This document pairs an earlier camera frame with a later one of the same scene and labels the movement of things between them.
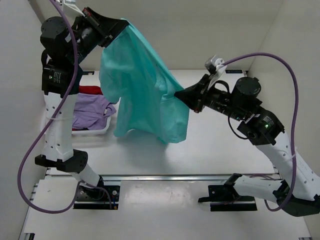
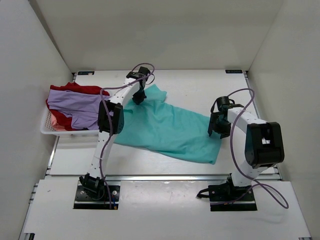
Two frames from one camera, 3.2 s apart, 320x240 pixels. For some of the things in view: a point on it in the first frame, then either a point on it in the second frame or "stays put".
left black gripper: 113,25 -> 138,100
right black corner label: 234,71 stays put
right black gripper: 196,97 -> 224,132
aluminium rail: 167,178 stays put
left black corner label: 84,73 stays put
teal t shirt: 133,74 -> 155,123
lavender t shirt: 91,111 stays put
